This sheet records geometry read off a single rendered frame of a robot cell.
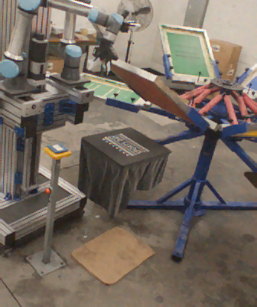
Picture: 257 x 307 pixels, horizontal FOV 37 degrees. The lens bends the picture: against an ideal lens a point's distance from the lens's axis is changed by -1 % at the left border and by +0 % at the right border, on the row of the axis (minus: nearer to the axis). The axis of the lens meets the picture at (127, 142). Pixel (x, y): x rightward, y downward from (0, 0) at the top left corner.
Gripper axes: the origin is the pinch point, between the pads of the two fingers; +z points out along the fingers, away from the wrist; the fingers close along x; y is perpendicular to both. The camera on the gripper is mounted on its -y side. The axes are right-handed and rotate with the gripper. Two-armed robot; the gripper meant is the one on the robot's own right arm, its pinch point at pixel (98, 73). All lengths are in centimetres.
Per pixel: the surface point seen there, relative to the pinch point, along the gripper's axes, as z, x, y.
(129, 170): 51, -36, -22
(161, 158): 40, -64, -22
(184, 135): 26, -114, -2
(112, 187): 67, -34, -16
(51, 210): 100, -14, 10
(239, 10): -159, -449, 204
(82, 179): 78, -37, 16
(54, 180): 76, -7, 10
